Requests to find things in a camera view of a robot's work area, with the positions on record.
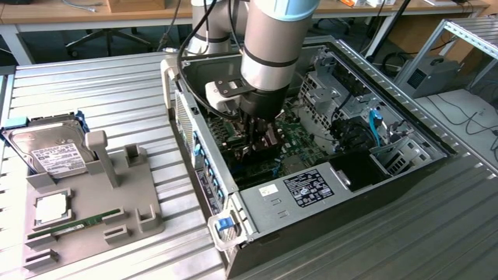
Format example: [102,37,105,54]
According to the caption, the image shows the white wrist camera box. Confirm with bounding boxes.
[205,78,257,113]

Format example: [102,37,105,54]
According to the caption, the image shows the black office chair base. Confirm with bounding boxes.
[65,27,154,58]

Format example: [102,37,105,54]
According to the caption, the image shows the silver disk bay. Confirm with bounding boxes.
[369,135,448,177]

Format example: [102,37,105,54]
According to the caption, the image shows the brown cardboard box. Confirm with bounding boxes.
[107,0,167,13]

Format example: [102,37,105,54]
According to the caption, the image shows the green RAM stick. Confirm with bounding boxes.
[27,208,123,240]

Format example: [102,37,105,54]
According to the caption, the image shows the grey power supply unit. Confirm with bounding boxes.
[237,162,352,235]

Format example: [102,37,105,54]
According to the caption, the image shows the grey box with handle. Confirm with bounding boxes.
[404,55,463,99]

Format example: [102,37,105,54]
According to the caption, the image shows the green motherboard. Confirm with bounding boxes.
[205,96,336,190]

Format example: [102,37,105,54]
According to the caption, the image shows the CPU socket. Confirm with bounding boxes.
[229,118,253,138]

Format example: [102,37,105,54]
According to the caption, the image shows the silver CPU chip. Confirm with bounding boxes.
[34,194,74,226]

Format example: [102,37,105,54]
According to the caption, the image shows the silver perforated drive cage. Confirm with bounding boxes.
[298,46,392,138]

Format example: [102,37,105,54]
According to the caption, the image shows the black stand pole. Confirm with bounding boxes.
[365,0,413,61]

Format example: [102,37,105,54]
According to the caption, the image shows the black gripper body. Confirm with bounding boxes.
[237,86,293,121]

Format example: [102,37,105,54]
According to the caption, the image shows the black cables on white table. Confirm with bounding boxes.
[426,93,498,137]

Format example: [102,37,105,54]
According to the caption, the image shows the blue case latch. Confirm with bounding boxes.
[216,217,234,232]

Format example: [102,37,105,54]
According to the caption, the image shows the grey cable with plug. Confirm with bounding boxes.
[61,0,106,13]

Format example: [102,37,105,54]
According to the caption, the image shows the long wooden desk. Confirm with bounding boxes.
[0,0,492,67]

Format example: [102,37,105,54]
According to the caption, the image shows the open black PC case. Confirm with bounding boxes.
[159,34,460,279]

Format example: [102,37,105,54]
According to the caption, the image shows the black graphics card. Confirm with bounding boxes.
[225,136,284,167]

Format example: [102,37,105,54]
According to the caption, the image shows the long black expansion slot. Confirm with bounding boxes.
[232,166,276,180]
[233,172,280,188]

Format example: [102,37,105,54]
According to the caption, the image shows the blue SATA wire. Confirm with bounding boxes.
[366,107,386,147]

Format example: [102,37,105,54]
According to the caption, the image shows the silver hard disk drive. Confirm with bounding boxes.
[0,110,91,179]
[2,122,98,180]

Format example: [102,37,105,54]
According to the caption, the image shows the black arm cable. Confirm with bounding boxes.
[177,0,250,117]

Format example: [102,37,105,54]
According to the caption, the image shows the silver chipset heatsink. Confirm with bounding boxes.
[282,154,309,173]

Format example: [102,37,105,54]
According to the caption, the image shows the grey case handle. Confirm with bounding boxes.
[206,203,250,252]
[159,56,187,111]

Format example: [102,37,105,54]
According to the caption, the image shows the grey parts rack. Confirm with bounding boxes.
[22,130,167,274]

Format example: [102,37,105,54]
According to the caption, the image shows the hanging grey cable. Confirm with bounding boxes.
[158,0,185,53]

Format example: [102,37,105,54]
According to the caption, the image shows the brown wooden panel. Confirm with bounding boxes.
[388,13,491,64]

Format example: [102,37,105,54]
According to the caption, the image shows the aluminium frame shelf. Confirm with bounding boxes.
[393,17,498,88]

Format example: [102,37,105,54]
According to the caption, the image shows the black wire bundle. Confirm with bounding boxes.
[329,116,376,155]

